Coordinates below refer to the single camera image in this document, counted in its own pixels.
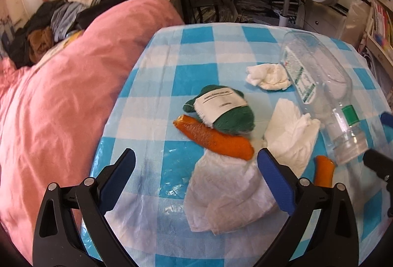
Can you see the white cabinet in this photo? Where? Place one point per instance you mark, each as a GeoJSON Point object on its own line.
{"type": "Point", "coordinates": [325, 19]}

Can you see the crumpled white tissue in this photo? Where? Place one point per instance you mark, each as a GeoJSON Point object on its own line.
{"type": "Point", "coordinates": [270, 78]}

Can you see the blue white checkered tablecloth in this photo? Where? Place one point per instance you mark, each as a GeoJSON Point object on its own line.
{"type": "Point", "coordinates": [184, 70]}

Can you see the green knitted toy white label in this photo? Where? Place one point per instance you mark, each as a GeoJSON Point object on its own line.
{"type": "Point", "coordinates": [239, 119]}

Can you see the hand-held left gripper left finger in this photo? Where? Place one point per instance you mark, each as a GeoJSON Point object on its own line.
{"type": "Point", "coordinates": [118, 178]}

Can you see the yellow book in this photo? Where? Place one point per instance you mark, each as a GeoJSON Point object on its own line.
{"type": "Point", "coordinates": [64, 43]}

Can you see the large white paper sheet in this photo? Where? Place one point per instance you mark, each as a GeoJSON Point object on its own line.
{"type": "Point", "coordinates": [224, 193]}

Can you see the pink blanket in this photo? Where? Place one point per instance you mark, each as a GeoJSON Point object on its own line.
{"type": "Point", "coordinates": [55, 107]}

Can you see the stack of magazines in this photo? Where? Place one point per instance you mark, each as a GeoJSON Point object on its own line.
{"type": "Point", "coordinates": [211, 13]}

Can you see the row of upright books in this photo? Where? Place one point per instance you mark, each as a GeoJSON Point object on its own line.
{"type": "Point", "coordinates": [383, 21]}

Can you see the folded white tissue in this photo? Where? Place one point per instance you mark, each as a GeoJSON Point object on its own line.
{"type": "Point", "coordinates": [288, 135]}

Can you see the white bookshelf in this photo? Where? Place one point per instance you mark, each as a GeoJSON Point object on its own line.
{"type": "Point", "coordinates": [379, 46]}

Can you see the blue denim clothing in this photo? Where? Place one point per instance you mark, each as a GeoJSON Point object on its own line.
{"type": "Point", "coordinates": [66, 19]}

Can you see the clear plastic bag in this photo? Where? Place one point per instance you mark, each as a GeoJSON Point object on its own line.
{"type": "Point", "coordinates": [356, 21]}

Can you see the long orange knitted carrot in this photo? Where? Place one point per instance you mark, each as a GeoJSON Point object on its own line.
{"type": "Point", "coordinates": [221, 141]}

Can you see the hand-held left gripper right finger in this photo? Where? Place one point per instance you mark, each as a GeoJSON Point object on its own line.
{"type": "Point", "coordinates": [276, 181]}

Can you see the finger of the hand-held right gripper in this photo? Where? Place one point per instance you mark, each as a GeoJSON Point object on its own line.
{"type": "Point", "coordinates": [377, 162]}
{"type": "Point", "coordinates": [387, 120]}

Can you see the short orange knitted carrot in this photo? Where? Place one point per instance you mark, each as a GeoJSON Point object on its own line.
{"type": "Point", "coordinates": [324, 170]}

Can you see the clear plastic bottle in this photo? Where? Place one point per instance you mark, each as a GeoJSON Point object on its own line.
{"type": "Point", "coordinates": [322, 70]}

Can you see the brown garment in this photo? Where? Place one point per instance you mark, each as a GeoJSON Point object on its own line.
{"type": "Point", "coordinates": [40, 43]}

